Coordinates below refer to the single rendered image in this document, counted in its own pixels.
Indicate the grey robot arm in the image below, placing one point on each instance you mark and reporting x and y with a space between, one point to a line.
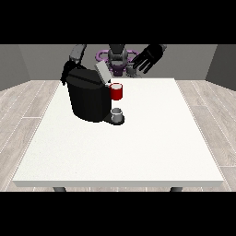
77 53
163 47

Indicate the grey robot trunk purple rings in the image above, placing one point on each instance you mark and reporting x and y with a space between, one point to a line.
116 58

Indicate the pale grey machine lid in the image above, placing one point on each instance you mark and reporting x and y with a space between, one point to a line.
103 72

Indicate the small grey cup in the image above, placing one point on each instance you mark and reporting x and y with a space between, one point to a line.
116 115

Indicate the black coffee machine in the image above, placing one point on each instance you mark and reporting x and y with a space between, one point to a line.
87 98

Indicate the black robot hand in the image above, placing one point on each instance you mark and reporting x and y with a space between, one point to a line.
150 56
66 69

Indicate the red pod holder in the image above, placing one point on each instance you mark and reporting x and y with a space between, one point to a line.
116 92

